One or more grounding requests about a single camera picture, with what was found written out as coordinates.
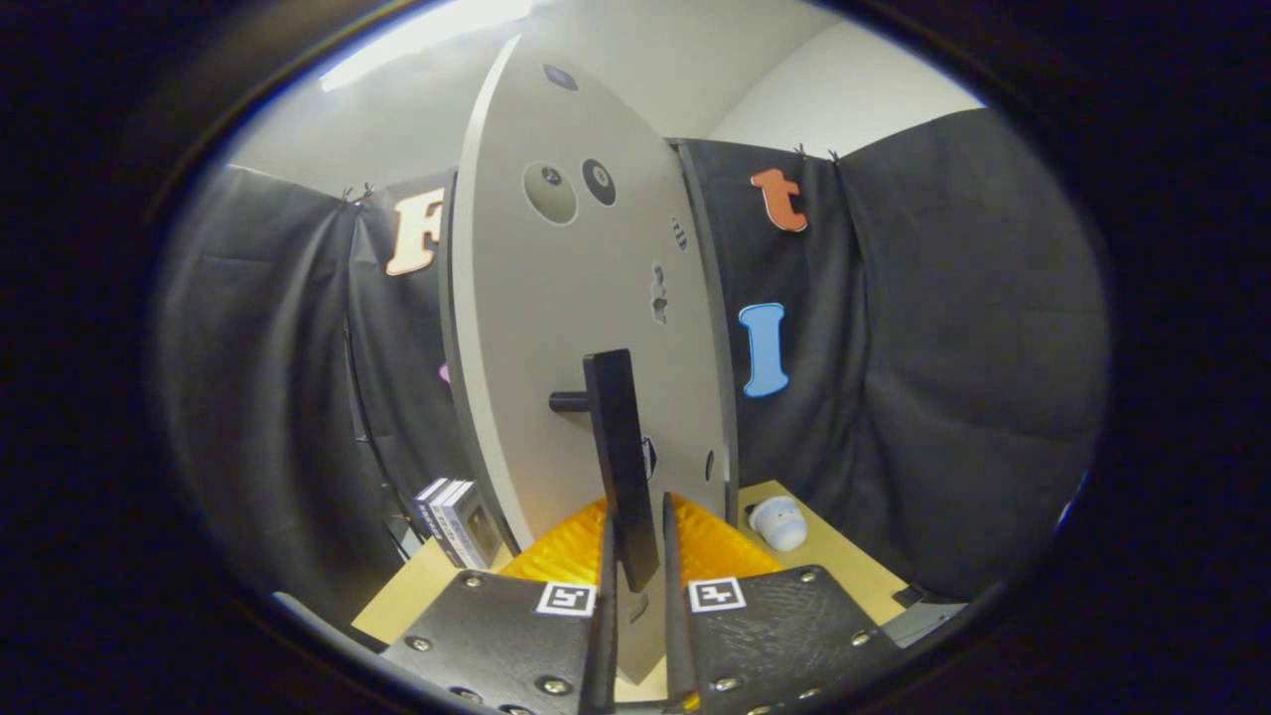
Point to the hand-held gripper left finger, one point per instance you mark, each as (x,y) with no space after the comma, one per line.
(599,655)

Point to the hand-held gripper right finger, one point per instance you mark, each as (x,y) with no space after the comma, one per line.
(678,636)

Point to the white cabinet door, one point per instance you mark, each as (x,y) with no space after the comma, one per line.
(556,328)

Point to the small white plush toy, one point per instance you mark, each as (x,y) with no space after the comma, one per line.
(779,524)

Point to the grey cover book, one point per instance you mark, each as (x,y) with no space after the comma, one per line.
(477,526)

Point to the white spine book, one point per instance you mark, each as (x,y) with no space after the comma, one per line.
(449,526)

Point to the dark blue spine book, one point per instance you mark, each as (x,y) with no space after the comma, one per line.
(429,516)

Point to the small black block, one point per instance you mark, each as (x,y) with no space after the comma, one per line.
(909,596)

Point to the grey cabinet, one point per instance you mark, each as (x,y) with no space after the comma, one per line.
(717,298)

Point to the black backdrop cloth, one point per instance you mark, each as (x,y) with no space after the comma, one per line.
(943,348)

